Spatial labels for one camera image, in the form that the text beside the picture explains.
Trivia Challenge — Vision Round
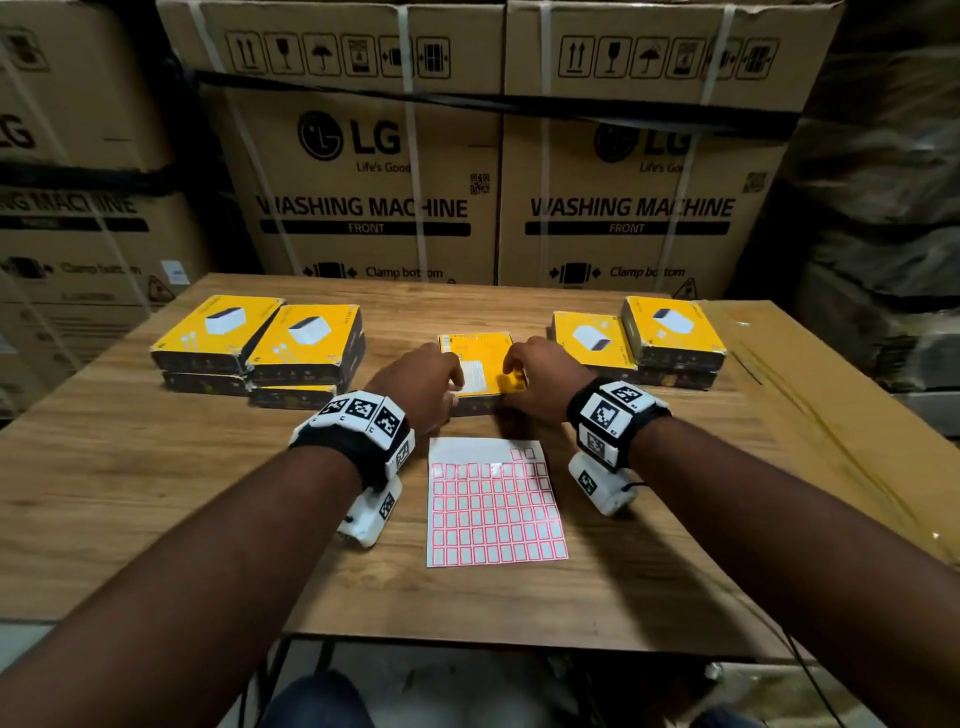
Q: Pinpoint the plastic wrapped cardboard stack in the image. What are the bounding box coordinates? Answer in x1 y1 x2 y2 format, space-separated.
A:
731 0 960 436

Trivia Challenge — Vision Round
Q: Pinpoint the black wristband with marker tags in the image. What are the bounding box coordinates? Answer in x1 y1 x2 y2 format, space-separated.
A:
288 389 416 493
566 377 673 474

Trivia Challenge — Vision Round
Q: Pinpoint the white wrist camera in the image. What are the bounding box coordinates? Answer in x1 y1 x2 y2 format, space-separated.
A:
567 449 639 517
335 472 404 549

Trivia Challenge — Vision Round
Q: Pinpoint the person's left forearm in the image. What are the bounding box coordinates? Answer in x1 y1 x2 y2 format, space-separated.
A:
0 446 365 728

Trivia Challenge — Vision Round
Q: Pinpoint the person's left hand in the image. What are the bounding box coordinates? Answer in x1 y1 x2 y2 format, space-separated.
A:
363 342 466 440

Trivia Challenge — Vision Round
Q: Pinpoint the black camera cable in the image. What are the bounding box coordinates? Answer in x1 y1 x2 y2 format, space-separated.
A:
782 632 849 728

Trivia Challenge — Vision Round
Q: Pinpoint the person's leg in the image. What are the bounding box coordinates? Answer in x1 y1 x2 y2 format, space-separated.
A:
689 704 759 728
262 671 376 728

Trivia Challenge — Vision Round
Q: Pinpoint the person's right hand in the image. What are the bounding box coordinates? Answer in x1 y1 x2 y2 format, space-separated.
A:
500 335 601 425

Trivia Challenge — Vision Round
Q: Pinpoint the black metal table frame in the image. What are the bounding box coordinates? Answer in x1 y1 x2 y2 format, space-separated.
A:
251 633 339 728

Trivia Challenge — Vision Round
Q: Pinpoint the person's left leg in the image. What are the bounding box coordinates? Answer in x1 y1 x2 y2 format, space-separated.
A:
262 671 376 728

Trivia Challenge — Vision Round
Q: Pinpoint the flat brown cardboard sheet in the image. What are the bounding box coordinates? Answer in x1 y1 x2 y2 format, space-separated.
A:
697 299 960 568

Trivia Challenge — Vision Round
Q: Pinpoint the sheet of red-bordered labels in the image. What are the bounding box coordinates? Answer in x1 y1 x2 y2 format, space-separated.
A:
425 437 570 569

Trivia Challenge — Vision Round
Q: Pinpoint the person's right forearm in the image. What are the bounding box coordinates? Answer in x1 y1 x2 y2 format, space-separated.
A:
629 416 960 728

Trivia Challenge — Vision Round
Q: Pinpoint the person's right leg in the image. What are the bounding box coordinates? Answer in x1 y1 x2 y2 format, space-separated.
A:
689 704 759 728

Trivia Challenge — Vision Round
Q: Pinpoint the group of yellow boxes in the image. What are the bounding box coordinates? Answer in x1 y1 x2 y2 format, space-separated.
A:
149 293 367 412

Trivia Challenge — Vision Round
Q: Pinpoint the stack of large printed cartons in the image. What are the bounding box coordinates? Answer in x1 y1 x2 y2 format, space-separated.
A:
0 0 845 421

